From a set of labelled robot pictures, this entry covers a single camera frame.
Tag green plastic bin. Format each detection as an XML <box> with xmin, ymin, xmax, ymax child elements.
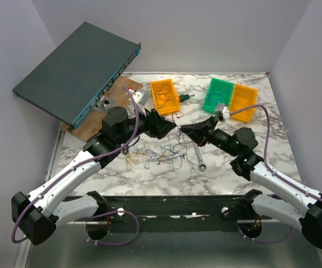
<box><xmin>202</xmin><ymin>78</ymin><xmax>234</xmax><ymax>113</ymax></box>

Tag green stubby screwdriver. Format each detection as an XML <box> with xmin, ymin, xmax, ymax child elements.
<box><xmin>178</xmin><ymin>94</ymin><xmax>194</xmax><ymax>103</ymax></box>

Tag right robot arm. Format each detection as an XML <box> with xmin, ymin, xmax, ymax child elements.
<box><xmin>181</xmin><ymin>117</ymin><xmax>322</xmax><ymax>249</ymax></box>

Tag dark cable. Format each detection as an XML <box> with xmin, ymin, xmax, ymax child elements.
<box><xmin>153</xmin><ymin>83</ymin><xmax>176</xmax><ymax>109</ymax></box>

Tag yellow plastic bin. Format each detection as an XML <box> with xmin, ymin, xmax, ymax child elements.
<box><xmin>229</xmin><ymin>84</ymin><xmax>258</xmax><ymax>123</ymax></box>
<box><xmin>150</xmin><ymin>79</ymin><xmax>179</xmax><ymax>116</ymax></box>

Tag coloured thin cables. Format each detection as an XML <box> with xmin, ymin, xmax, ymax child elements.
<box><xmin>124</xmin><ymin>111</ymin><xmax>195</xmax><ymax>171</ymax></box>

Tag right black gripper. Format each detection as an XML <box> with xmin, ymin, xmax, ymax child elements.
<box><xmin>181</xmin><ymin>116</ymin><xmax>239</xmax><ymax>157</ymax></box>

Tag blue cable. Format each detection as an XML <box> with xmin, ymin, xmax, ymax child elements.
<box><xmin>207</xmin><ymin>90</ymin><xmax>225</xmax><ymax>107</ymax></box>

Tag plywood board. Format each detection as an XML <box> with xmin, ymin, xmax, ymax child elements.
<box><xmin>61</xmin><ymin>76</ymin><xmax>143</xmax><ymax>142</ymax></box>

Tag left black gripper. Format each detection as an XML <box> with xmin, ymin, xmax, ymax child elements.
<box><xmin>116</xmin><ymin>103</ymin><xmax>176</xmax><ymax>146</ymax></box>

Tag small combination wrench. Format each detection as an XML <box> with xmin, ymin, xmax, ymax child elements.
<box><xmin>157</xmin><ymin>154</ymin><xmax>187</xmax><ymax>165</ymax></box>

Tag large ratchet wrench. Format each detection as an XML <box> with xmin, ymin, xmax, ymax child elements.
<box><xmin>192</xmin><ymin>142</ymin><xmax>207</xmax><ymax>172</ymax></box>

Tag metal bracket with knob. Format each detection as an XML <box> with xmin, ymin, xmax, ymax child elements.
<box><xmin>94</xmin><ymin>95</ymin><xmax>116</xmax><ymax>114</ymax></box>

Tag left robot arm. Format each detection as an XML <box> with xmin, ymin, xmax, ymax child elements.
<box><xmin>11</xmin><ymin>107</ymin><xmax>176</xmax><ymax>245</ymax></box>

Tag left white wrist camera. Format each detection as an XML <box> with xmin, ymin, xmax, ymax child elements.
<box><xmin>128</xmin><ymin>88</ymin><xmax>150</xmax><ymax>114</ymax></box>

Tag dark grey network switch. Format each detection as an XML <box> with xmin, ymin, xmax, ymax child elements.
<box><xmin>12</xmin><ymin>22</ymin><xmax>141</xmax><ymax>131</ymax></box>

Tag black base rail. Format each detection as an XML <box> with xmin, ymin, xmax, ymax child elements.
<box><xmin>39</xmin><ymin>192</ymin><xmax>279</xmax><ymax>234</ymax></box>

